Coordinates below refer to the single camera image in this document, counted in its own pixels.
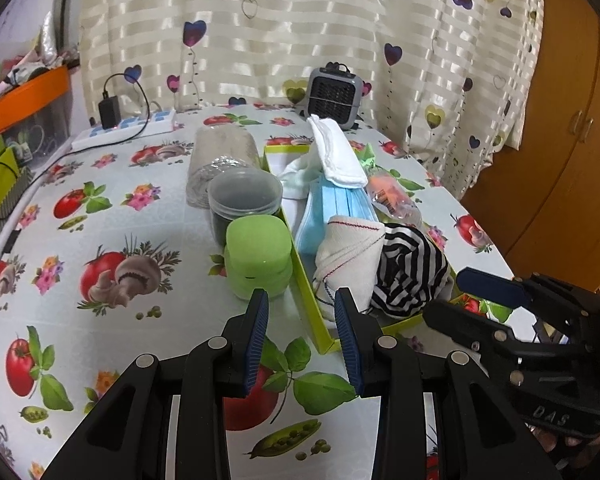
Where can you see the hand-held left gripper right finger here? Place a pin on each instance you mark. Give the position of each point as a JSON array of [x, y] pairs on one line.
[[349, 345]]

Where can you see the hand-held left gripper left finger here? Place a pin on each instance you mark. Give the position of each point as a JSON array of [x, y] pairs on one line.
[[255, 345]]

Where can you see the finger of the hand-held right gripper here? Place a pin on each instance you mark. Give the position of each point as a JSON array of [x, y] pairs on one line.
[[465, 327], [490, 287]]

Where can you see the lime green cardboard box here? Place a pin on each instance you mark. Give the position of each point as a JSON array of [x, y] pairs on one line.
[[305, 290]]

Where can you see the black white striped cloth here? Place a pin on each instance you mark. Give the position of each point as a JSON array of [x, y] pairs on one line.
[[410, 270]]

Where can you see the cream bandage roll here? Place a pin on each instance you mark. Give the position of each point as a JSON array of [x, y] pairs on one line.
[[347, 260]]

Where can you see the stack of blue face masks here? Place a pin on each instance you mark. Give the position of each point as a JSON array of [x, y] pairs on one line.
[[325, 215]]

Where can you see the clear plastic wrapper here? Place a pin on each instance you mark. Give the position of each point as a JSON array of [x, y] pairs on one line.
[[392, 197]]

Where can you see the light green cloth bag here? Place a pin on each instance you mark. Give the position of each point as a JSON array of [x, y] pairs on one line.
[[367, 155]]

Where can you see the green plastic jar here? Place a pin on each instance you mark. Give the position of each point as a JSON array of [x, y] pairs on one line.
[[257, 255]]

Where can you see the wooden wardrobe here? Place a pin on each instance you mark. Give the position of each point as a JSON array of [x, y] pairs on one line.
[[555, 160]]

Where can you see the stack of clear plastic cups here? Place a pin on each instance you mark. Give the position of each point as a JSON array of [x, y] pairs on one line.
[[242, 195]]

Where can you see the fruit printed tablecloth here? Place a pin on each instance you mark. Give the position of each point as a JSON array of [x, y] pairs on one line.
[[130, 220]]

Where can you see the beige dotted cloth roll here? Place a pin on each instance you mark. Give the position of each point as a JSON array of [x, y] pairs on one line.
[[220, 145]]

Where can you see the grey small heater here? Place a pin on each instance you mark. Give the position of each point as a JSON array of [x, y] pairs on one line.
[[335, 97]]

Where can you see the white power strip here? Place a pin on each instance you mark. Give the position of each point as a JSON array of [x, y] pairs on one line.
[[130, 127]]

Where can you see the black charger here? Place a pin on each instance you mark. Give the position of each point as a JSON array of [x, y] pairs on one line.
[[110, 112]]

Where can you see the zigzag patterned box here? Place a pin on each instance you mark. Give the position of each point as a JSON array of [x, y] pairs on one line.
[[10, 220]]

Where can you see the heart printed cream curtain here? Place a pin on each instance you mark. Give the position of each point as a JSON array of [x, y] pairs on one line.
[[305, 20]]

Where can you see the orange lid storage bin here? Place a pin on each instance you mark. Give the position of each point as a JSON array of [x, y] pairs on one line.
[[25, 100]]

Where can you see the pile of assorted packets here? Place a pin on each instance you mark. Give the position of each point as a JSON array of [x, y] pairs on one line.
[[35, 57]]

